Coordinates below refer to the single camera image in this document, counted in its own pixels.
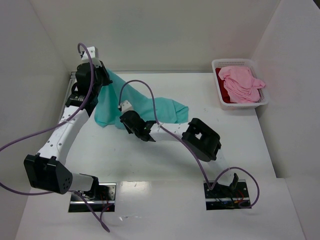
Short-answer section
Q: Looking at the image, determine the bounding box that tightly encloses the teal t shirt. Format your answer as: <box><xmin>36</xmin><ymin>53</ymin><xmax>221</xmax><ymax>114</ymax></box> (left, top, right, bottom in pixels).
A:
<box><xmin>94</xmin><ymin>69</ymin><xmax>189</xmax><ymax>130</ymax></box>

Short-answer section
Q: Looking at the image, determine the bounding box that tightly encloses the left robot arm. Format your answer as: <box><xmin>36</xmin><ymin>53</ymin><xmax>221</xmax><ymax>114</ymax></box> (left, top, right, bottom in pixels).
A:
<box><xmin>23</xmin><ymin>60</ymin><xmax>112</xmax><ymax>199</ymax></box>

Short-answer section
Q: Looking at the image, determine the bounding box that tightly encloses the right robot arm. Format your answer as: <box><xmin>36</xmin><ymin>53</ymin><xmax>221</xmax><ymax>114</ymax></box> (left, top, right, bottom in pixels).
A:
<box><xmin>119</xmin><ymin>110</ymin><xmax>239</xmax><ymax>197</ymax></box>

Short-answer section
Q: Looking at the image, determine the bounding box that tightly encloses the red t shirt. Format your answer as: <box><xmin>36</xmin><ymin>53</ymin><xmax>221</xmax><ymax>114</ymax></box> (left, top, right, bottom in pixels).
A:
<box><xmin>215</xmin><ymin>68</ymin><xmax>233</xmax><ymax>104</ymax></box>

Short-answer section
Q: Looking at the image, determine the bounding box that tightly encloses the pink t shirt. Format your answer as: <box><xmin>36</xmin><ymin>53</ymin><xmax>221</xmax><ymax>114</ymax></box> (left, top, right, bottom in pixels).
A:
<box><xmin>218</xmin><ymin>66</ymin><xmax>266</xmax><ymax>104</ymax></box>

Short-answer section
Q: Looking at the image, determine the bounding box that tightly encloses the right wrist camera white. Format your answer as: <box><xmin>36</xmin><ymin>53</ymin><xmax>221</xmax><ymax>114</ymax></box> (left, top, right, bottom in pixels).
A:
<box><xmin>118</xmin><ymin>100</ymin><xmax>134</xmax><ymax>113</ymax></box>

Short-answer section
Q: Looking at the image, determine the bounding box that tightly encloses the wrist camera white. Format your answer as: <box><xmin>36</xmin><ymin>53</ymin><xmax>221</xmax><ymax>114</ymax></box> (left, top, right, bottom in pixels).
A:
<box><xmin>80</xmin><ymin>46</ymin><xmax>102</xmax><ymax>68</ymax></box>
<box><xmin>118</xmin><ymin>100</ymin><xmax>134</xmax><ymax>113</ymax></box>

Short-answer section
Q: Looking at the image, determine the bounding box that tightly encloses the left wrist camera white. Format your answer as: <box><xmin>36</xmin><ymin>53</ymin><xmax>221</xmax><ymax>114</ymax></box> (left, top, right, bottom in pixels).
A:
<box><xmin>80</xmin><ymin>46</ymin><xmax>102</xmax><ymax>68</ymax></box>

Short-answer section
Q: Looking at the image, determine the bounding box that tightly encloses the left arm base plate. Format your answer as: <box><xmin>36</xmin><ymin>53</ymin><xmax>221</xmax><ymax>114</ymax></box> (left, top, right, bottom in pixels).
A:
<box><xmin>68</xmin><ymin>183</ymin><xmax>117</xmax><ymax>213</ymax></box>

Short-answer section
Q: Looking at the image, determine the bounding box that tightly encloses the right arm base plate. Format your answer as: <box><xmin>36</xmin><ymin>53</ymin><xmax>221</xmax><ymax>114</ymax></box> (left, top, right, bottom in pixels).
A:
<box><xmin>203</xmin><ymin>179</ymin><xmax>251</xmax><ymax>211</ymax></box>

